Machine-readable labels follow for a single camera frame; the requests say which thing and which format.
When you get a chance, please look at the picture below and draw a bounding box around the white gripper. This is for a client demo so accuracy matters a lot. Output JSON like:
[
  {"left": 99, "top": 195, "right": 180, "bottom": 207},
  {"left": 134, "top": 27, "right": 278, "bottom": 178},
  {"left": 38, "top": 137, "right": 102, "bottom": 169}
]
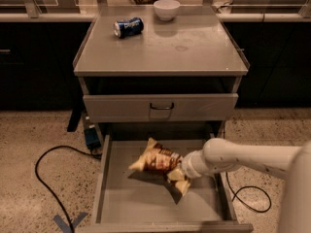
[{"left": 167, "top": 150, "right": 211, "bottom": 195}]

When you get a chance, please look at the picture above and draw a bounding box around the brown chip bag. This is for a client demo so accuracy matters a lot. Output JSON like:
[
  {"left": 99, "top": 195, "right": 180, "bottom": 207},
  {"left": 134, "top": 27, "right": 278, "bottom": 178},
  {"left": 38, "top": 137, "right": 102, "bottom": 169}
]
[{"left": 129, "top": 138, "right": 183, "bottom": 173}]

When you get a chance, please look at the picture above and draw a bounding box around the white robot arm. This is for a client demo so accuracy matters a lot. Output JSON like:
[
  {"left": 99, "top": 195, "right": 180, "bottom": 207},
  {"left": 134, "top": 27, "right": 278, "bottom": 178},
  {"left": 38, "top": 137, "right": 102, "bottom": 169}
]
[{"left": 168, "top": 138, "right": 311, "bottom": 233}]

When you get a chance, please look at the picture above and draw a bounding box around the closed top drawer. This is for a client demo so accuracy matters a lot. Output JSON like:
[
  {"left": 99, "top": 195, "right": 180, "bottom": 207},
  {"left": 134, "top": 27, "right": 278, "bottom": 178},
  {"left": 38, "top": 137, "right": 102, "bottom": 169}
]
[{"left": 84, "top": 93, "right": 238, "bottom": 122}]

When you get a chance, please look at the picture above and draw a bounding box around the grey drawer cabinet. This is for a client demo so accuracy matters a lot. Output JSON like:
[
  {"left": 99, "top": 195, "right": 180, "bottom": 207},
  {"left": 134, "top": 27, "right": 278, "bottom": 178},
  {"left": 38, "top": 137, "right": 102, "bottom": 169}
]
[{"left": 74, "top": 5, "right": 249, "bottom": 142}]

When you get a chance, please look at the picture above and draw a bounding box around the dark counter cabinet right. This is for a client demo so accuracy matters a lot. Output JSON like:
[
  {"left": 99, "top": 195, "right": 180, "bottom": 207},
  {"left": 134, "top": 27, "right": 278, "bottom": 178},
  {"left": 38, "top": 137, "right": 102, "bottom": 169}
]
[{"left": 224, "top": 21, "right": 311, "bottom": 107}]

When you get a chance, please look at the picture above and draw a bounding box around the dark counter cabinet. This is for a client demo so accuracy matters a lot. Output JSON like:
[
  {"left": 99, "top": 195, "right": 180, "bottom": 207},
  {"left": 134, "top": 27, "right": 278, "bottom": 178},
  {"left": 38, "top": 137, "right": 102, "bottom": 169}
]
[
  {"left": 224, "top": 21, "right": 311, "bottom": 107},
  {"left": 0, "top": 21, "right": 90, "bottom": 111}
]

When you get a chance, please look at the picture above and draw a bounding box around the dark counter cabinet left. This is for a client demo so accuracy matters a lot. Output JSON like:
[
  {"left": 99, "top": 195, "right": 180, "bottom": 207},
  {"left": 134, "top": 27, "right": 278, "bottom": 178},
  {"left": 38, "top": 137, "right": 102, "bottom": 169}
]
[{"left": 0, "top": 21, "right": 90, "bottom": 111}]

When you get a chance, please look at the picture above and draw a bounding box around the blue power adapter box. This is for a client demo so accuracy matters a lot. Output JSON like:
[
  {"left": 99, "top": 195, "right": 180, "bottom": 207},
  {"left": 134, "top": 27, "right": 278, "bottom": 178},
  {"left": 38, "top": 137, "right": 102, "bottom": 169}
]
[{"left": 84, "top": 127, "right": 101, "bottom": 150}]

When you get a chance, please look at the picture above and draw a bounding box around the blue tape cross mark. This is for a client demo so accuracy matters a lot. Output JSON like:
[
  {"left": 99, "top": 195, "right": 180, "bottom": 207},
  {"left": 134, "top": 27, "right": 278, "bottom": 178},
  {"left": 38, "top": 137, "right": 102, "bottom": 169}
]
[{"left": 52, "top": 211, "right": 89, "bottom": 233}]

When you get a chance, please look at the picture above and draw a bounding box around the blue soda can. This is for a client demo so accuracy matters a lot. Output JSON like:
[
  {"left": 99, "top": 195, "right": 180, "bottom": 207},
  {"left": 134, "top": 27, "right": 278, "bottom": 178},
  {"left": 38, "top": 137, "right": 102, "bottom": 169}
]
[{"left": 114, "top": 17, "right": 144, "bottom": 39}]

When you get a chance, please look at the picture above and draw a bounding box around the white bowl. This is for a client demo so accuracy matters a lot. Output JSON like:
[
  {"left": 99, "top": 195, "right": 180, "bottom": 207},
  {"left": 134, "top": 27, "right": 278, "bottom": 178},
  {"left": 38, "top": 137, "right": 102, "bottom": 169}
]
[{"left": 154, "top": 0, "right": 180, "bottom": 20}]

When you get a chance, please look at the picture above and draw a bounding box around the black floor cable right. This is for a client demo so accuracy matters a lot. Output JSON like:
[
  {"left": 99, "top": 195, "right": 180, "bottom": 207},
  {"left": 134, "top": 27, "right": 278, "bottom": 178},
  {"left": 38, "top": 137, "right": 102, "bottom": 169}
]
[{"left": 222, "top": 126, "right": 272, "bottom": 214}]

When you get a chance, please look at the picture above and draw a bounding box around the black floor cable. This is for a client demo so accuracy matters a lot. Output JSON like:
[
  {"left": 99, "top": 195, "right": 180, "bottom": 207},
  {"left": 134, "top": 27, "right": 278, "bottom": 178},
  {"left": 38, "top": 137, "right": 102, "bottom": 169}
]
[
  {"left": 222, "top": 126, "right": 272, "bottom": 214},
  {"left": 34, "top": 145, "right": 103, "bottom": 233}
]

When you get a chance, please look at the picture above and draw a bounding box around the black drawer handle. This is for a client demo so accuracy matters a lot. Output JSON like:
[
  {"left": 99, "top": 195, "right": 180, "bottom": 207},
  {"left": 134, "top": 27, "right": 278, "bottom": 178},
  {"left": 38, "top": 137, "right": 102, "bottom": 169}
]
[{"left": 150, "top": 103, "right": 175, "bottom": 111}]

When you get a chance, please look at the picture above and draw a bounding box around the black floor cable left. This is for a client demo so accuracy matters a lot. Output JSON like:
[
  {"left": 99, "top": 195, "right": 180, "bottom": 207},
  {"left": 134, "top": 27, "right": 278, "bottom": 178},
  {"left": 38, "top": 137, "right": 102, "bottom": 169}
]
[{"left": 34, "top": 145, "right": 103, "bottom": 233}]

